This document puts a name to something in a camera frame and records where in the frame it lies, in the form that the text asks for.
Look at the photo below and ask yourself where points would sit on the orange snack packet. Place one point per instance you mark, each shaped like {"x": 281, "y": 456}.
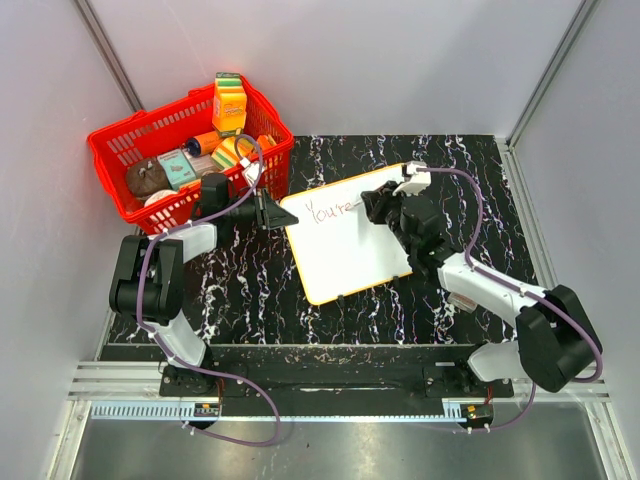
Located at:
{"x": 264, "y": 142}

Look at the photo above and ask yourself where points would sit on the teal small box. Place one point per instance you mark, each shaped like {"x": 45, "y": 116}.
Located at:
{"x": 177, "y": 168}

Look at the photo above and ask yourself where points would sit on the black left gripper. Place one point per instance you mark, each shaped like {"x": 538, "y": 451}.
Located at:
{"x": 275, "y": 216}

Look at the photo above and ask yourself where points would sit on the brown round bread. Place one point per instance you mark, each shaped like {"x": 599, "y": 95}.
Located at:
{"x": 145, "y": 178}

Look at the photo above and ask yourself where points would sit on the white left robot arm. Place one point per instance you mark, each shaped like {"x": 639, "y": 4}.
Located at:
{"x": 148, "y": 281}

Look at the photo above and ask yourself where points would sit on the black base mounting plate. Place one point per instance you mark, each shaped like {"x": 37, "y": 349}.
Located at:
{"x": 332, "y": 381}

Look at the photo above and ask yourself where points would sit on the red capped whiteboard marker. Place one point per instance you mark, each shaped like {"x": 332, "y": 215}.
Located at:
{"x": 352, "y": 206}

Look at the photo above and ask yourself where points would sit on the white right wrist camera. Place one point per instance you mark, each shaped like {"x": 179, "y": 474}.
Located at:
{"x": 416, "y": 178}

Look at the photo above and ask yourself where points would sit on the red plastic shopping basket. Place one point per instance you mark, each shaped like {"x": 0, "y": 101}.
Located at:
{"x": 144, "y": 135}

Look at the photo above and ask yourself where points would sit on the orange cylindrical bottle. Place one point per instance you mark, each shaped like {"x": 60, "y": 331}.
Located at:
{"x": 203, "y": 144}

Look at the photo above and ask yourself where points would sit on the yellow green sponge pack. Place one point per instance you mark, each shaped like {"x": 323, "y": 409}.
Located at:
{"x": 228, "y": 153}

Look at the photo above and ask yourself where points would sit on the yellow framed whiteboard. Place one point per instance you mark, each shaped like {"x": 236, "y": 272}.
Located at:
{"x": 339, "y": 252}

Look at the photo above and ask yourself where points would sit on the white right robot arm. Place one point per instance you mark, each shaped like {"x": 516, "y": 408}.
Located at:
{"x": 555, "y": 340}

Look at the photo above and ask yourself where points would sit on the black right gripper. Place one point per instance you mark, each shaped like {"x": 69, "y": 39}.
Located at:
{"x": 377, "y": 202}

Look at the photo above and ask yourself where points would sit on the white round lid container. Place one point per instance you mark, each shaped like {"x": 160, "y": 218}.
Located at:
{"x": 159, "y": 195}

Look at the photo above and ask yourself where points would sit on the orange sponge daddy box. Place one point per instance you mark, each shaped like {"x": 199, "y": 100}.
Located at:
{"x": 229, "y": 104}

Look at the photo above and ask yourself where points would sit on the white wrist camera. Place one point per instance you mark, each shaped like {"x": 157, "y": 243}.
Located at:
{"x": 416, "y": 178}
{"x": 251, "y": 171}

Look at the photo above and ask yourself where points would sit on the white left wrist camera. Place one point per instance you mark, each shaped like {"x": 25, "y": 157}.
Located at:
{"x": 251, "y": 171}

